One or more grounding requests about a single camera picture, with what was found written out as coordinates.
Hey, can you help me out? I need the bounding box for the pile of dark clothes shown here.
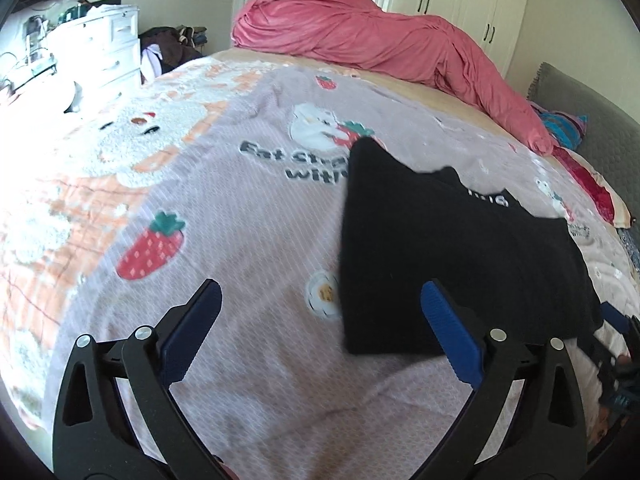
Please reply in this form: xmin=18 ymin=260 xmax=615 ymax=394
xmin=139 ymin=25 xmax=208 ymax=86

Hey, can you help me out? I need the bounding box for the strawberry printed blanket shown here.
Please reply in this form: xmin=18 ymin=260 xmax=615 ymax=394
xmin=30 ymin=55 xmax=640 ymax=476

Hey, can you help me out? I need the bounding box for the white dresser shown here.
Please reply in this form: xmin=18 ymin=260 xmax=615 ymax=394
xmin=45 ymin=2 xmax=143 ymax=91

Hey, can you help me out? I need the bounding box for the blue striped cloth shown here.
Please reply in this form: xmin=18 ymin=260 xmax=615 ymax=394
xmin=532 ymin=102 xmax=591 ymax=151

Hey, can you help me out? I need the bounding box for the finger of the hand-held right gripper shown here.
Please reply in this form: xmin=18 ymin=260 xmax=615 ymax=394
xmin=590 ymin=301 xmax=640 ymax=361

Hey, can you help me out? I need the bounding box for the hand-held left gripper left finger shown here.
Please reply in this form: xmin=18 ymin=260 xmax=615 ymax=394
xmin=50 ymin=280 xmax=223 ymax=480

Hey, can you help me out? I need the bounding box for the grey padded headboard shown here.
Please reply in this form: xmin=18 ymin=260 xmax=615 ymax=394
xmin=525 ymin=62 xmax=640 ymax=281

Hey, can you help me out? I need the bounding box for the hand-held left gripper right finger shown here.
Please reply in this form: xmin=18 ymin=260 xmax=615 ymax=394
xmin=421 ymin=280 xmax=587 ymax=480

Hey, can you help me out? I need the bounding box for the pink duvet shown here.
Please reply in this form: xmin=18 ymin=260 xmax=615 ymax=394
xmin=231 ymin=0 xmax=555 ymax=156

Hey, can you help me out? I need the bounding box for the black shirt with orange patches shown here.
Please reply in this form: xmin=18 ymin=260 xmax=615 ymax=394
xmin=337 ymin=136 xmax=605 ymax=358

